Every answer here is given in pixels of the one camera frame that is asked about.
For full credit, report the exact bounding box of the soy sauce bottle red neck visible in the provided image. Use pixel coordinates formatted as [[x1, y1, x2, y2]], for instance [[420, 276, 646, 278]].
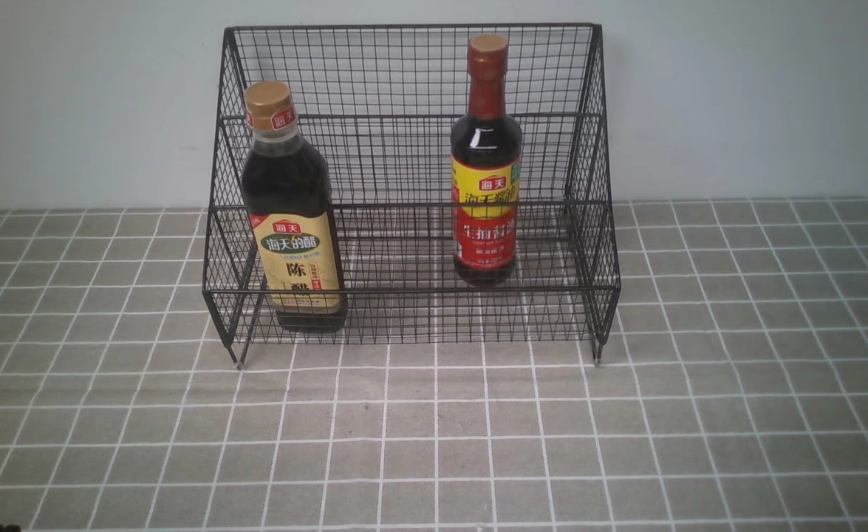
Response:
[[451, 34, 524, 287]]

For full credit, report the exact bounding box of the vinegar bottle gold cap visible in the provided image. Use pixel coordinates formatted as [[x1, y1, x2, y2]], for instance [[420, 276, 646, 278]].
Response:
[[240, 81, 348, 334]]

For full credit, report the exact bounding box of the grey checkered tablecloth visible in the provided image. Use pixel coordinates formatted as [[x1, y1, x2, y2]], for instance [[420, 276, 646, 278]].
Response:
[[0, 198, 868, 531]]

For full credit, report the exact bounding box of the black wire mesh shelf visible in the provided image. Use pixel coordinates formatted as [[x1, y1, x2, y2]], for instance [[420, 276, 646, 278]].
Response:
[[202, 21, 621, 368]]

